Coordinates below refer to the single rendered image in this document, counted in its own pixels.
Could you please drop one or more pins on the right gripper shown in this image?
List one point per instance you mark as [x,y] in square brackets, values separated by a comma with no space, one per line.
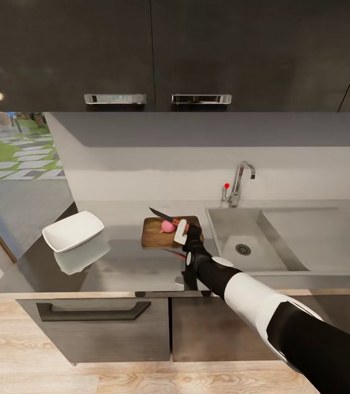
[193,234]

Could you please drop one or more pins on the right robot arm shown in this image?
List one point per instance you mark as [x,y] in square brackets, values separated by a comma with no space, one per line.
[294,332]

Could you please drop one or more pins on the drop in sink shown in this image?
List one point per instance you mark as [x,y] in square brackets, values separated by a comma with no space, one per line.
[281,241]

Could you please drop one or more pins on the dishwasher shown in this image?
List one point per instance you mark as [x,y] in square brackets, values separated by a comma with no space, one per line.
[94,330]

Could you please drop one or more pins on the bowl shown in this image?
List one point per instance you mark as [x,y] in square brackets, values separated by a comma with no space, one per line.
[72,232]

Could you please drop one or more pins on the parer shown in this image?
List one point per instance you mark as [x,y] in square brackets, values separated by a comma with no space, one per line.
[170,219]

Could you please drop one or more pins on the vidalia onion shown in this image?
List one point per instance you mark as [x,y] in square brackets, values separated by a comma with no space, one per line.
[167,226]

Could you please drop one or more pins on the cutting board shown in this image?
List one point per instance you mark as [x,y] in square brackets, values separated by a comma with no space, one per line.
[152,234]

